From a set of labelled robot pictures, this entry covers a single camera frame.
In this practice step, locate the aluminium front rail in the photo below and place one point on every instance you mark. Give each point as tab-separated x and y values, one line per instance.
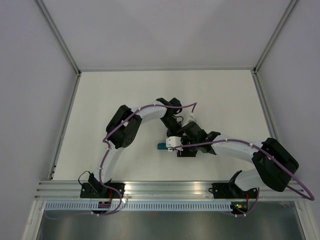
153	191

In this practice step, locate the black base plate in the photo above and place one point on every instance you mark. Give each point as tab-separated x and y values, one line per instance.
93	189
222	190

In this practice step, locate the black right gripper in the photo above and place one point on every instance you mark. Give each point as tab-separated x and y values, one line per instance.
186	153

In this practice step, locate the teal cloth napkin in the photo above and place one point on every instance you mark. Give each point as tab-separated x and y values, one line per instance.
162	146

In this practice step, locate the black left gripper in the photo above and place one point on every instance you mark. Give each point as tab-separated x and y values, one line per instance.
178	131

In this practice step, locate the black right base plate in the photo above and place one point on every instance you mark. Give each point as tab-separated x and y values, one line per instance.
222	190

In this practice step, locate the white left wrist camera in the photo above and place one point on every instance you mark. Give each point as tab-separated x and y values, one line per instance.
190	119

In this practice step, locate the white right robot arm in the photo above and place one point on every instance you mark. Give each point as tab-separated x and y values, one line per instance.
273	164

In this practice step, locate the aluminium frame right post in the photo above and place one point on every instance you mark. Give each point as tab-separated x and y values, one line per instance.
275	34

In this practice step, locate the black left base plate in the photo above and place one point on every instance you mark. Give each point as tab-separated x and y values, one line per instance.
93	189

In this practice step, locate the white slotted cable duct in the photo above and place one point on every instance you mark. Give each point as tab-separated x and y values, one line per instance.
218	206

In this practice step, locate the aluminium frame post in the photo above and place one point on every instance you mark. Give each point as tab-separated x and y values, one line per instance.
275	34
56	34

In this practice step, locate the aluminium frame left post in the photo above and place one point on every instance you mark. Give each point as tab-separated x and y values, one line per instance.
56	34

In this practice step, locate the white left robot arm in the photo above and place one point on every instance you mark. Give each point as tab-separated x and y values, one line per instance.
123	128

